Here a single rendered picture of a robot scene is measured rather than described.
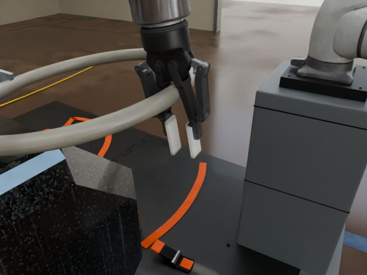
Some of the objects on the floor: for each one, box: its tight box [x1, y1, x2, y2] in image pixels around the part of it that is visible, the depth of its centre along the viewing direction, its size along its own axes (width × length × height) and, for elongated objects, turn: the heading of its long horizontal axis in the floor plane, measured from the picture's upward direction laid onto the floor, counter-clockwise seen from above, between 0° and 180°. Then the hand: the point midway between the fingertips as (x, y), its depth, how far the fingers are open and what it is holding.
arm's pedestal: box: [227, 61, 367, 275], centre depth 138 cm, size 50×50×80 cm
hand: (183, 137), depth 58 cm, fingers closed on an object, 4 cm apart
